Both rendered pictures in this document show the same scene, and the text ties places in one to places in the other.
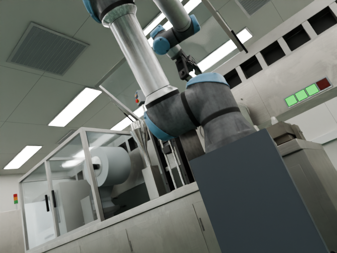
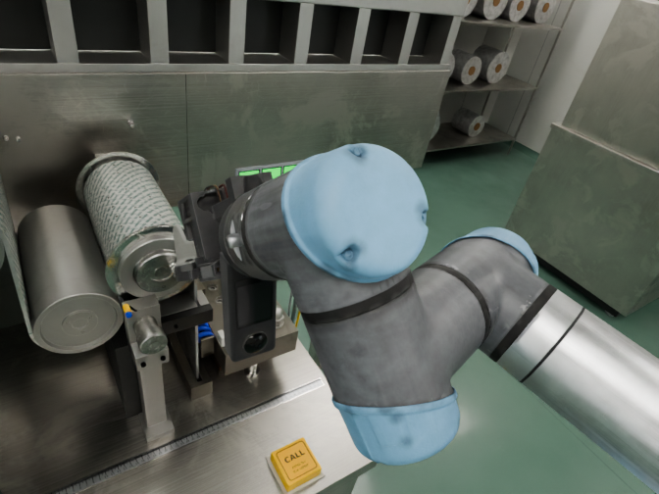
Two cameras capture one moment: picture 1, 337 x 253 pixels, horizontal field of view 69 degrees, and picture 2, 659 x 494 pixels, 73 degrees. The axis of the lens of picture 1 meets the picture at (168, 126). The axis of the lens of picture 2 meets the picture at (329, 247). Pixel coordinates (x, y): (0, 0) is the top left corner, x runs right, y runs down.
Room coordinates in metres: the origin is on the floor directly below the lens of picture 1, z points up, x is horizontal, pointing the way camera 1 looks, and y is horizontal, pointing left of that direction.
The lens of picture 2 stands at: (0.90, 0.11, 1.72)
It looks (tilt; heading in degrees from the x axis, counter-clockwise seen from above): 36 degrees down; 287
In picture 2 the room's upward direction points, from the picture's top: 11 degrees clockwise
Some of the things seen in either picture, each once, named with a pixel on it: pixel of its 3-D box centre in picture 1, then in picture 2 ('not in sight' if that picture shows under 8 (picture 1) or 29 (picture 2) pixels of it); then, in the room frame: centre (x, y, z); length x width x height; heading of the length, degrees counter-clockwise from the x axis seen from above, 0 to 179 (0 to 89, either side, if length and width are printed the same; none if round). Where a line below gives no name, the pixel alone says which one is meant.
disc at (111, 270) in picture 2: not in sight; (157, 265); (1.29, -0.31, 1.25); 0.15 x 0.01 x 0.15; 56
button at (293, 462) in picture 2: not in sight; (295, 463); (1.01, -0.31, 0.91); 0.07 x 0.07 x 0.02; 56
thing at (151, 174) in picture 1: (149, 165); not in sight; (1.78, 0.23, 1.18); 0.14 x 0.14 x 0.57
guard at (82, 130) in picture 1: (79, 193); not in sight; (2.19, 0.96, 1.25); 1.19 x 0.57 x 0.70; 56
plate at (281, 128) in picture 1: (279, 136); (225, 290); (1.32, -0.55, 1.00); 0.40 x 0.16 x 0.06; 146
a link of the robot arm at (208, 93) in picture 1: (209, 98); not in sight; (0.67, -0.14, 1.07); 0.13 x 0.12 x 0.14; 71
